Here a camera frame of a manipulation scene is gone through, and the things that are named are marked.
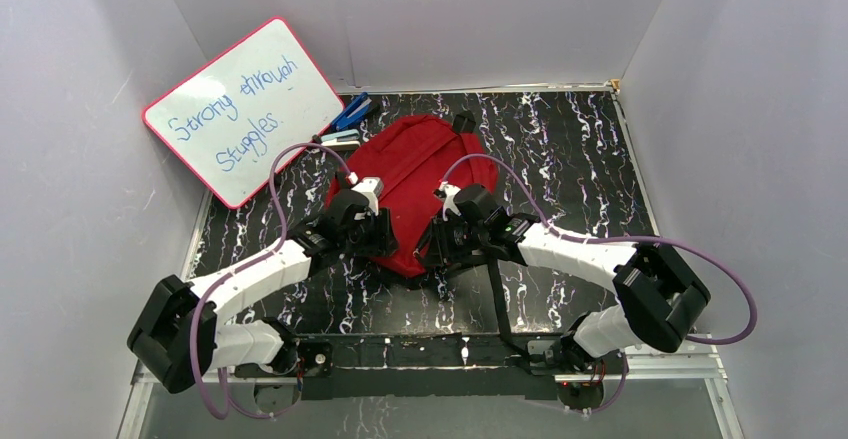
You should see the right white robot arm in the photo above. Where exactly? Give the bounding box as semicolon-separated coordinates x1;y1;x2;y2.
426;184;711;373

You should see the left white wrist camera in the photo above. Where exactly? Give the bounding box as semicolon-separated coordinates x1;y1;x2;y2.
352;177;384;215

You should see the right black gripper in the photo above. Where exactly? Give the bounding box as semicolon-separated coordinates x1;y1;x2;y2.
421;213;488;268

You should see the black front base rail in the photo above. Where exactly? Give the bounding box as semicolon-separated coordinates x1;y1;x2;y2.
298;333;580;400

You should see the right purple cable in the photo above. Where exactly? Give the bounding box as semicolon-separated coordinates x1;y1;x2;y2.
437;153;759;417

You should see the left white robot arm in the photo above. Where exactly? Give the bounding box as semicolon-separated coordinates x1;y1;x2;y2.
127;177;397;394

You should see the blue stapler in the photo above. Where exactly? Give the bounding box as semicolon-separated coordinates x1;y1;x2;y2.
313;92;374;152

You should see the white board pink frame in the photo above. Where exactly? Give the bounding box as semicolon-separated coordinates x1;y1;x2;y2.
141;17;344;209

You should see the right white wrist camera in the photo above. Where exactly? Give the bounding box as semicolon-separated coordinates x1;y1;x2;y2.
434;181;461;221

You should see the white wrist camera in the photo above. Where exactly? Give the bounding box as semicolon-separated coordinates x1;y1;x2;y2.
434;181;461;221
352;177;384;215

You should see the red student backpack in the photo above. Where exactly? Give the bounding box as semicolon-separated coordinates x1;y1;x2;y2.
325;111;531;358

